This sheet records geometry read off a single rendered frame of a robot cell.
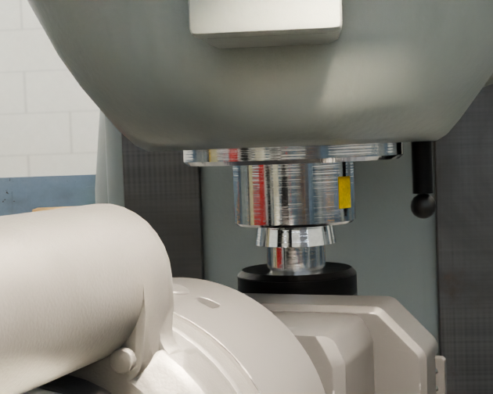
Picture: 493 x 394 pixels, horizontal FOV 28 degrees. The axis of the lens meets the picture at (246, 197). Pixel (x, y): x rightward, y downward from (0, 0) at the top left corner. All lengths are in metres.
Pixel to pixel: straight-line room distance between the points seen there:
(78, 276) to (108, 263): 0.01
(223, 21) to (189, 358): 0.09
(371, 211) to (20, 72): 4.14
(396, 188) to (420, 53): 0.46
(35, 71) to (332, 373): 4.55
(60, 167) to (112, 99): 4.45
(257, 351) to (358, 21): 0.11
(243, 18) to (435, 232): 0.52
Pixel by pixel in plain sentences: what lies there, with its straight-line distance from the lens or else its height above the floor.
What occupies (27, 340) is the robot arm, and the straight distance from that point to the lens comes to 0.17.
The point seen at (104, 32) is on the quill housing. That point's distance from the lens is 0.31.
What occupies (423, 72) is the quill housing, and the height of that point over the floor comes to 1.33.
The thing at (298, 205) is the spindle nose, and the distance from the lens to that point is 0.36.
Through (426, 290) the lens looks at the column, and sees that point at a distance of 0.77.
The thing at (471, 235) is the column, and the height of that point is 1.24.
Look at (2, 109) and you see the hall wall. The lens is 4.86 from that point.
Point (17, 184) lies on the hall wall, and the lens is 4.83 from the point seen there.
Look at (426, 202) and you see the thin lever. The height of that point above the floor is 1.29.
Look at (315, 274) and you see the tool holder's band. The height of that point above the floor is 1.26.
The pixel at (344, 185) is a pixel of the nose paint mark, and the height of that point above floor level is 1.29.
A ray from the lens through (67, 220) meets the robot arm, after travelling 0.20.
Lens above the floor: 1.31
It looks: 3 degrees down
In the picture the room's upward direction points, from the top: 2 degrees counter-clockwise
